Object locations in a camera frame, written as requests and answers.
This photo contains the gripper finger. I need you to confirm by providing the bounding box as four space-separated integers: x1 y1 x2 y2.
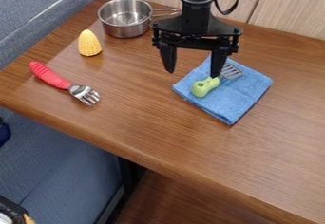
157 41 180 75
209 46 232 79

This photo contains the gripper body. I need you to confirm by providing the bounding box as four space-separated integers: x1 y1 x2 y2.
149 1 245 53

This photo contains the silver pot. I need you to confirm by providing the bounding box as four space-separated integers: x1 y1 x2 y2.
96 0 183 39

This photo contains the blue cloth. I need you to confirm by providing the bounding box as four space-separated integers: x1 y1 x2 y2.
171 55 275 126

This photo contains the yellow toy corn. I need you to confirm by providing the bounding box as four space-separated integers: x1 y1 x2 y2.
77 28 104 58

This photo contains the green handled spatula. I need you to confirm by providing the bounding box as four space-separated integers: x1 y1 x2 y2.
190 63 245 99

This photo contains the red handled fork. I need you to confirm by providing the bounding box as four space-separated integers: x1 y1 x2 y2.
28 61 102 106

